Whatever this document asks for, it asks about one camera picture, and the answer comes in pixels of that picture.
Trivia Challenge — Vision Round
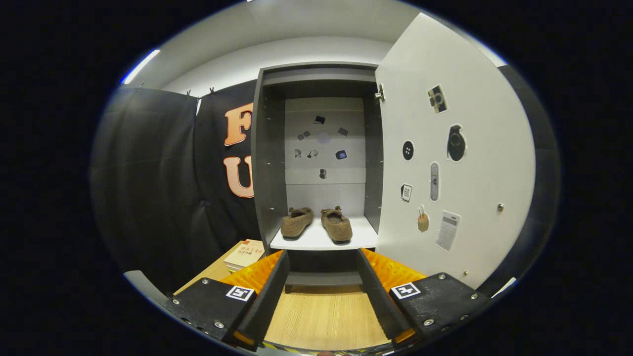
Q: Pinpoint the beige shoe cabinet door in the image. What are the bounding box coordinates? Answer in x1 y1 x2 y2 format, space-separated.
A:
374 12 537 290

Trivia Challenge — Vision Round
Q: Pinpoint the black backdrop cloth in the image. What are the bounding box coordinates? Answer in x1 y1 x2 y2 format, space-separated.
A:
89 64 562 297

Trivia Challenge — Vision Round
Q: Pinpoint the brown fuzzy slipper shoe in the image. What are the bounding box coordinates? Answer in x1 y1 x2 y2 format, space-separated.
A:
320 206 353 243
280 207 315 239

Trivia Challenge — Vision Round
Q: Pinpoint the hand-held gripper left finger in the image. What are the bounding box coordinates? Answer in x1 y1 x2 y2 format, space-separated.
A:
163 249 291 352

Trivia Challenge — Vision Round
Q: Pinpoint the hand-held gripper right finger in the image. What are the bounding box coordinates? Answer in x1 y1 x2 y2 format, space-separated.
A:
356 247 493 347

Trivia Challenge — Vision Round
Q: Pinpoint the dark grey shoe cabinet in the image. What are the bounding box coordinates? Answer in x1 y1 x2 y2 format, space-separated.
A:
251 61 386 295

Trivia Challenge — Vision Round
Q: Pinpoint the white cabinet shelf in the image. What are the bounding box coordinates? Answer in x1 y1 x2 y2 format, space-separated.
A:
270 214 379 251

